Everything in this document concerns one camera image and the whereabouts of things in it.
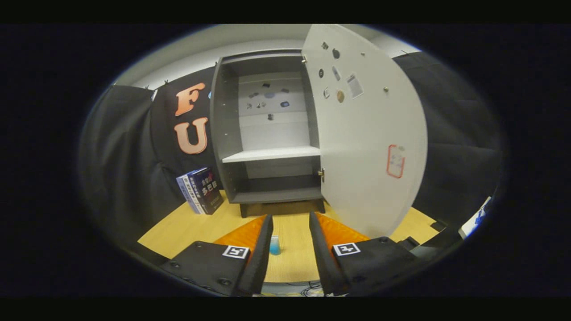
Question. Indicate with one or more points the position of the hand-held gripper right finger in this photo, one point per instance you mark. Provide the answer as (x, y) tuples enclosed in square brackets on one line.
[(322, 263)]

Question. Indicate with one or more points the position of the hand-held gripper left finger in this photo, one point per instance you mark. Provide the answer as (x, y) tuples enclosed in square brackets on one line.
[(262, 258)]

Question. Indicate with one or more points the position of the blue gradient tube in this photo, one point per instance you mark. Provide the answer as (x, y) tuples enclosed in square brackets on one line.
[(275, 246)]

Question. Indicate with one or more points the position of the white cabinet door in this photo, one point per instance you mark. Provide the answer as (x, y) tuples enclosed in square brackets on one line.
[(366, 133)]

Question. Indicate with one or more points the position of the dark navy book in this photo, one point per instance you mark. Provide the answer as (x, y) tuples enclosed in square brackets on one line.
[(209, 189)]

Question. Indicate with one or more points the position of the blue spine book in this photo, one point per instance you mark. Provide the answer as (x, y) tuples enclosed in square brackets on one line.
[(187, 196)]

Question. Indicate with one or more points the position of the white cabinet shelf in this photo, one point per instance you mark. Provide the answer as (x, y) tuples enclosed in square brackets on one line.
[(272, 154)]

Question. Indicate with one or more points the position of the white spine book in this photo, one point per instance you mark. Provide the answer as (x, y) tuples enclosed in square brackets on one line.
[(180, 187)]

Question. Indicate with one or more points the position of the grey cabinet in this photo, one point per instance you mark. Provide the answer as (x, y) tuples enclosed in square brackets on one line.
[(225, 133)]

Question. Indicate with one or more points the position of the white side table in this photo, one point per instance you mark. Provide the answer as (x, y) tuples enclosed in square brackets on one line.
[(473, 225)]

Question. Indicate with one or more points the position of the black backdrop cloth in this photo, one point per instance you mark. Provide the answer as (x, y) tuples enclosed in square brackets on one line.
[(120, 156)]

